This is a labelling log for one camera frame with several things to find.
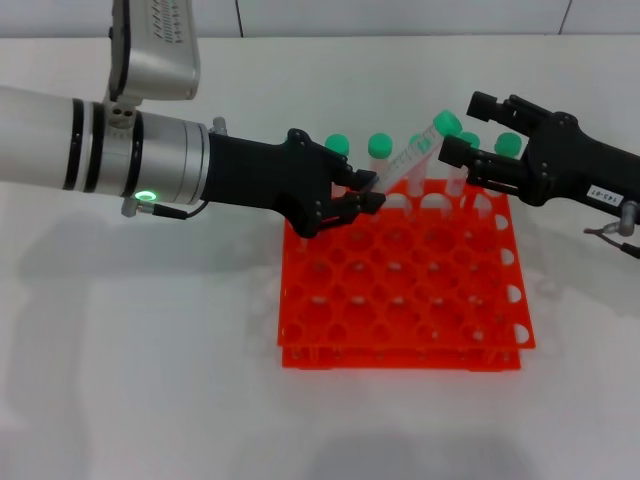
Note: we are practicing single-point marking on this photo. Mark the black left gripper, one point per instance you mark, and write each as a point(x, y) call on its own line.
point(270, 175)

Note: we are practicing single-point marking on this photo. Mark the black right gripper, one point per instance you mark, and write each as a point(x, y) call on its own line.
point(575, 165)

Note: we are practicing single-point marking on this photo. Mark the orange test tube rack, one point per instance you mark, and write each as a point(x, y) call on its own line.
point(400, 285)

